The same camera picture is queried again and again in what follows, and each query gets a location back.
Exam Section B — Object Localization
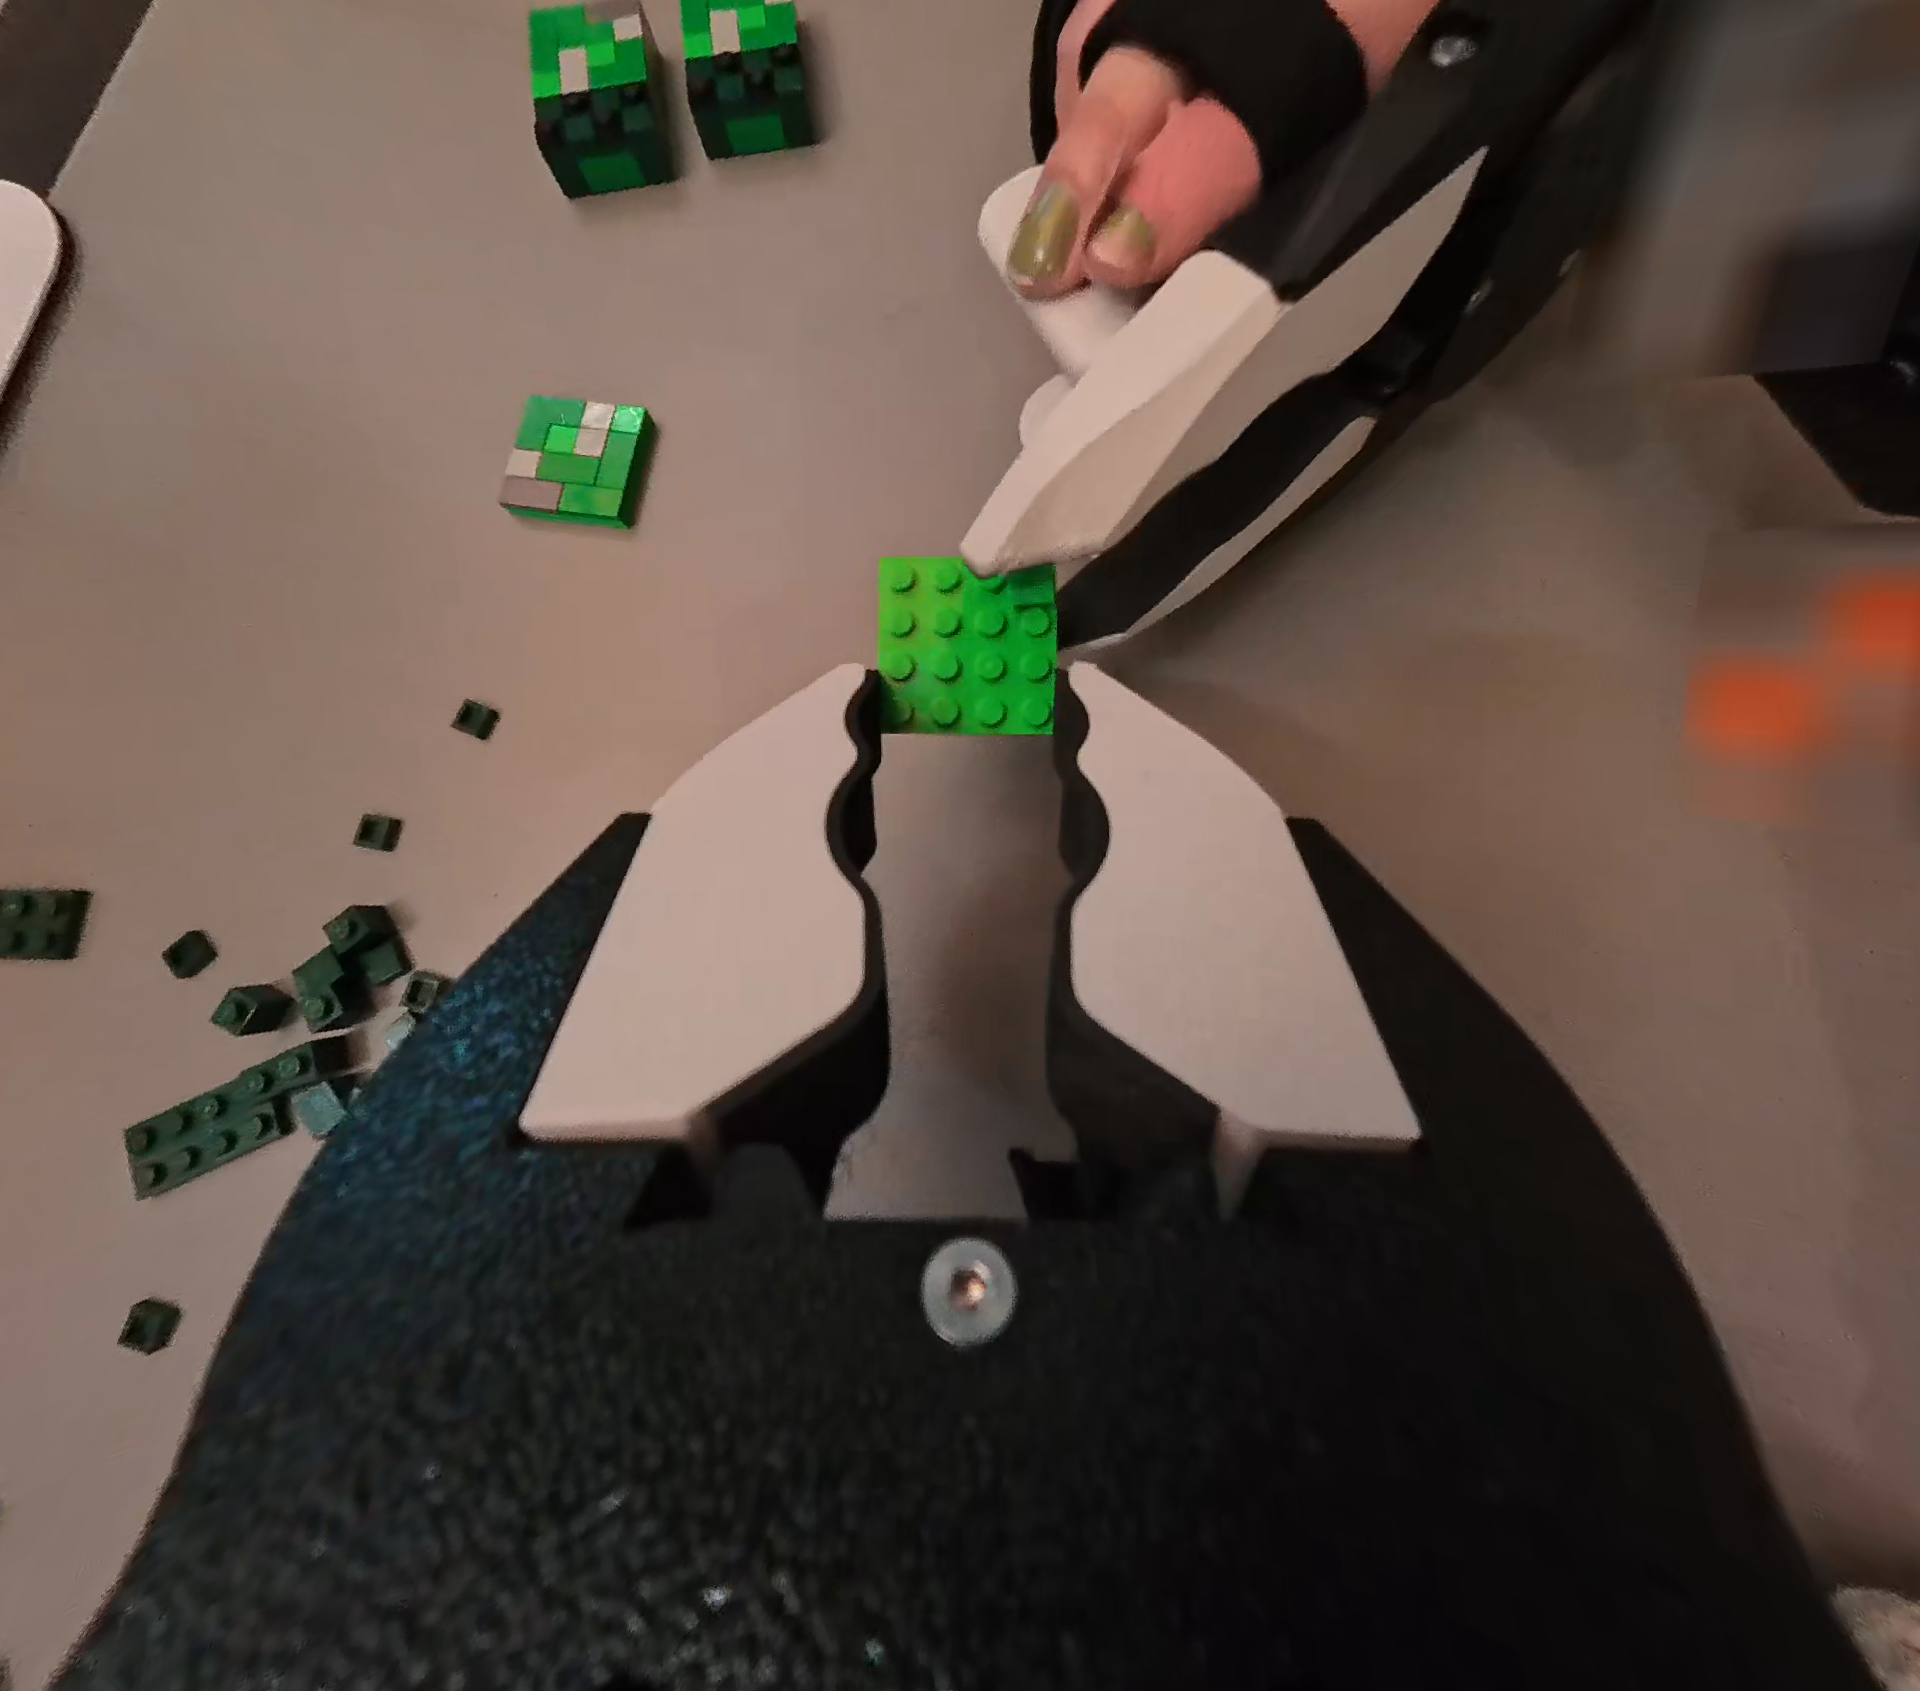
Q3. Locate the green black lego cube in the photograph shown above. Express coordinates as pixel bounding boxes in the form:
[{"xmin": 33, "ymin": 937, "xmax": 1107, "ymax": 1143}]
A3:
[
  {"xmin": 527, "ymin": 0, "xmax": 678, "ymax": 201},
  {"xmin": 678, "ymin": 0, "xmax": 821, "ymax": 163}
]

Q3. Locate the bright green square lego plate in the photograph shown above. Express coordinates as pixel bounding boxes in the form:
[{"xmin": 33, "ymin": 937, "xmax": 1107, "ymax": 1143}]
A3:
[{"xmin": 875, "ymin": 555, "xmax": 1061, "ymax": 737}]

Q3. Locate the orange brick separator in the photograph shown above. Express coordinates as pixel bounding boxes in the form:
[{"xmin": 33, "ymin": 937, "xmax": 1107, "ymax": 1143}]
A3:
[{"xmin": 1685, "ymin": 573, "xmax": 1920, "ymax": 769}]

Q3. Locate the person's right hand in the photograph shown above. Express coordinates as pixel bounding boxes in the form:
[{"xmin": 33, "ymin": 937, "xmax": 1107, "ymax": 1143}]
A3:
[{"xmin": 1008, "ymin": 0, "xmax": 1487, "ymax": 297}]

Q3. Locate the pile of dark green lego pieces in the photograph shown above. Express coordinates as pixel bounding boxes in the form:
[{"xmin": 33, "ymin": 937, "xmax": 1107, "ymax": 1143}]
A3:
[{"xmin": 126, "ymin": 903, "xmax": 452, "ymax": 1201}]

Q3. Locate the white book stand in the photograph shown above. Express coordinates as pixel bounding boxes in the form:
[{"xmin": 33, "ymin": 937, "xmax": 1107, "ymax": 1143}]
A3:
[{"xmin": 0, "ymin": 179, "xmax": 65, "ymax": 403}]

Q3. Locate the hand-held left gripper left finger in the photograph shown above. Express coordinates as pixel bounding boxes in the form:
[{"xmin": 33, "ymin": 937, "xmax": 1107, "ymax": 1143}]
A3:
[{"xmin": 516, "ymin": 663, "xmax": 894, "ymax": 1219}]

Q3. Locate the dark green lego plate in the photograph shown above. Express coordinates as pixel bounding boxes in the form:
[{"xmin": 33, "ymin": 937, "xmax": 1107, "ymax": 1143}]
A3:
[{"xmin": 0, "ymin": 887, "xmax": 94, "ymax": 967}]

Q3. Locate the green grey tiled lego square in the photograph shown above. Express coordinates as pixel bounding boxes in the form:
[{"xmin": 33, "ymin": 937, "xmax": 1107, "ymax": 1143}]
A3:
[{"xmin": 497, "ymin": 393, "xmax": 658, "ymax": 531}]

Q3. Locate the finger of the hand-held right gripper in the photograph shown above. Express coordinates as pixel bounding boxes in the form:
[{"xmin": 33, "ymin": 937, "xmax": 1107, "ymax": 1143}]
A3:
[
  {"xmin": 955, "ymin": 145, "xmax": 1502, "ymax": 577},
  {"xmin": 1057, "ymin": 389, "xmax": 1386, "ymax": 657}
]

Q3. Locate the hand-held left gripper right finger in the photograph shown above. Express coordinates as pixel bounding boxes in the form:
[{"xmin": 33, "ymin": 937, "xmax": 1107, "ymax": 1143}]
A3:
[{"xmin": 1053, "ymin": 663, "xmax": 1424, "ymax": 1221}]

